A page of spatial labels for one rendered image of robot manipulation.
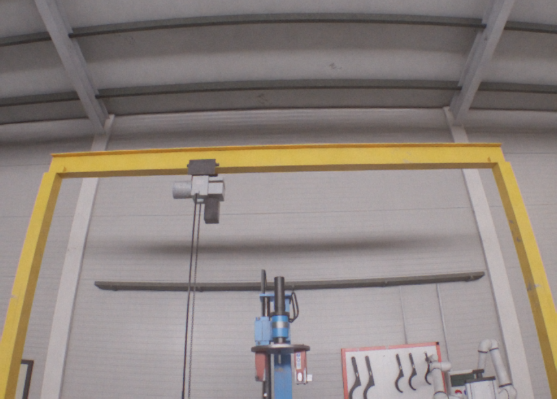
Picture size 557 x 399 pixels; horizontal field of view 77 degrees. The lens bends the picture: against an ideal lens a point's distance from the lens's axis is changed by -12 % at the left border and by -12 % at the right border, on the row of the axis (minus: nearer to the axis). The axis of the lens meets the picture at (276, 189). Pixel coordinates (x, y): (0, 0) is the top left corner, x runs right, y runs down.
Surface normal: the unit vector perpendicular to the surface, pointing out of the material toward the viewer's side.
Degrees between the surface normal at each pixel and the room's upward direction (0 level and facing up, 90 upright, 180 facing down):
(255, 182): 90
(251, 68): 173
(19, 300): 90
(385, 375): 90
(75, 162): 90
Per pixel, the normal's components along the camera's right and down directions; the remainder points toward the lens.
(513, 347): -0.02, -0.49
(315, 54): 0.02, 0.81
